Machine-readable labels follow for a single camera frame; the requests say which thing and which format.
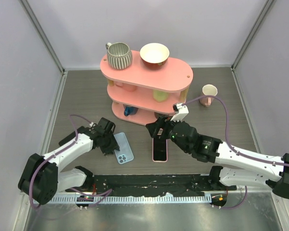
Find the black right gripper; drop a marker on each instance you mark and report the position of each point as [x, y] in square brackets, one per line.
[154, 127]

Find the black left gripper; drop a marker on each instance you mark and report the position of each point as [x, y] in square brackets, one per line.
[113, 146]

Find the purple smartphone black screen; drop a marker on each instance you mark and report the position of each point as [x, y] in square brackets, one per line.
[159, 151]

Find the pink phone case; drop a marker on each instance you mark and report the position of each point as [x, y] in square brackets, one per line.
[160, 161]

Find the light blue phone case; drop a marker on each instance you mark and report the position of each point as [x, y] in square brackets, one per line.
[125, 154]

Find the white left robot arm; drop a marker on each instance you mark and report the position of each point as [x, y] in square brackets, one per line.
[44, 175]

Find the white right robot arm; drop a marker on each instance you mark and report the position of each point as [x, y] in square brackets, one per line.
[233, 166]

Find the blue mug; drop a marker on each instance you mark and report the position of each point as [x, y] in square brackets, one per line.
[130, 110]

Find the yellow-green cup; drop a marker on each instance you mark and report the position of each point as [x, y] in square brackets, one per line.
[160, 96]

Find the pink three-tier wooden shelf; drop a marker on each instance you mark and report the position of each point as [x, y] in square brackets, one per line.
[174, 77]

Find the pink cup on shelf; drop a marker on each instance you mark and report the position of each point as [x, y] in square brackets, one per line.
[126, 87]

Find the pink mug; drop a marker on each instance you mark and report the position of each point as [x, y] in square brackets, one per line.
[208, 90]

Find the red bowl white inside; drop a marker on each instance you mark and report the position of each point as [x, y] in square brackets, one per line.
[154, 55]

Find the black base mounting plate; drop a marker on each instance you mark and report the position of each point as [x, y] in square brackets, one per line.
[154, 185]

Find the grey striped mug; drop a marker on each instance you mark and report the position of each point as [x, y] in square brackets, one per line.
[119, 55]

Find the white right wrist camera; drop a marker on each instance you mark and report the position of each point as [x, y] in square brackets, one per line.
[181, 111]

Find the white slotted cable duct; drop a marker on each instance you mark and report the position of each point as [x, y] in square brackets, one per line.
[73, 198]

